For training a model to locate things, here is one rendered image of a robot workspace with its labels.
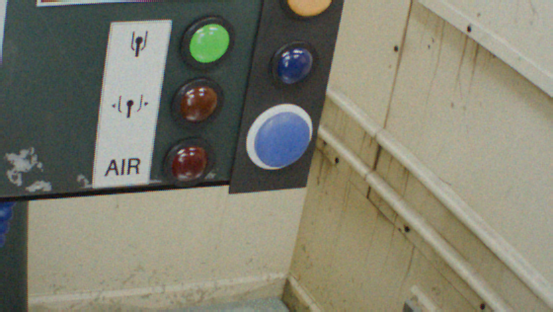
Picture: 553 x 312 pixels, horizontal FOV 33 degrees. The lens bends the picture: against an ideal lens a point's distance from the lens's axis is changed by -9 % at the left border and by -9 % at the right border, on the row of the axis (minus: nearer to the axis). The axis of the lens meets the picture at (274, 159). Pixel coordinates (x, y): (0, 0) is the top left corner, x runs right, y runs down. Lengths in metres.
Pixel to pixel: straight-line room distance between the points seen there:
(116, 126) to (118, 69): 0.03
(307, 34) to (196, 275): 1.48
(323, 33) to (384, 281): 1.27
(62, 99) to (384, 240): 1.31
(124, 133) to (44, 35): 0.07
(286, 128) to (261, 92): 0.02
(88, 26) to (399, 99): 1.24
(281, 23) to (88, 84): 0.10
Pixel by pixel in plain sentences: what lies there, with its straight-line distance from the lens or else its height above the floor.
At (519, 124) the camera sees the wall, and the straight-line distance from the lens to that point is 1.41.
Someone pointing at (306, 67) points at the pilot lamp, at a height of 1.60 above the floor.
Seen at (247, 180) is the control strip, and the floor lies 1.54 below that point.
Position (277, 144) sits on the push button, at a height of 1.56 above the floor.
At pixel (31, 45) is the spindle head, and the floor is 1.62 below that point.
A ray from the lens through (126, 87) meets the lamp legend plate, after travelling 0.46.
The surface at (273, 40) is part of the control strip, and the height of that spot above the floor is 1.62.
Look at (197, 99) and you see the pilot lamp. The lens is 0.47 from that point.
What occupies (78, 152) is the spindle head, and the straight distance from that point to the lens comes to 0.47.
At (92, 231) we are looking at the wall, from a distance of 1.80.
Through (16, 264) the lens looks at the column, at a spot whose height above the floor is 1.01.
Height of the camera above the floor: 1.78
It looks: 27 degrees down
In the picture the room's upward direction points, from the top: 11 degrees clockwise
